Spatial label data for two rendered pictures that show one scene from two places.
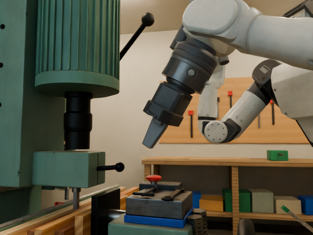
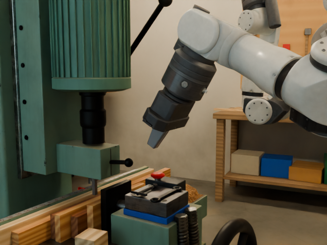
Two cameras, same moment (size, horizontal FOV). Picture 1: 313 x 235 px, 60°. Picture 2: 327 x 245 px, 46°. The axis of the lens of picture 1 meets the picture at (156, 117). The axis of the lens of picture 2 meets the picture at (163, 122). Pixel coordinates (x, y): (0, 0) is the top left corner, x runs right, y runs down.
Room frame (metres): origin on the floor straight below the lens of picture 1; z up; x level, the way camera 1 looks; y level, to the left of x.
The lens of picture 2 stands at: (-0.22, -0.19, 1.24)
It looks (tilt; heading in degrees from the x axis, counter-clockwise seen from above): 8 degrees down; 13
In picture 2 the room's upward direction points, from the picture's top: straight up
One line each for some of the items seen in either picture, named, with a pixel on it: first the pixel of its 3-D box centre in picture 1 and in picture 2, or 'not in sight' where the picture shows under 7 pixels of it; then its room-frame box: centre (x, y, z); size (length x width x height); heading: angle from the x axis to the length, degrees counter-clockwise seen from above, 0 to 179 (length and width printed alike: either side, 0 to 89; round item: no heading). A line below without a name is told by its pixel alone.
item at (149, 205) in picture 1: (161, 198); (160, 195); (0.50, -0.01, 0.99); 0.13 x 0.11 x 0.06; 162
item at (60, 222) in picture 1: (81, 225); (97, 210); (0.54, 0.15, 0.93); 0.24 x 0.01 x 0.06; 162
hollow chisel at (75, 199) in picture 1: (76, 196); (94, 184); (0.59, 0.17, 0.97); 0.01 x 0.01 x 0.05; 72
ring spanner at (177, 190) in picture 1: (173, 193); (166, 194); (0.47, -0.03, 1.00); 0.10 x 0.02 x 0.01; 162
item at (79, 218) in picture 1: (105, 220); (118, 206); (0.56, 0.10, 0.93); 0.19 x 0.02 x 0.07; 162
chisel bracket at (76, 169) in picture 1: (69, 170); (88, 161); (0.59, 0.19, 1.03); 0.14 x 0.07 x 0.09; 72
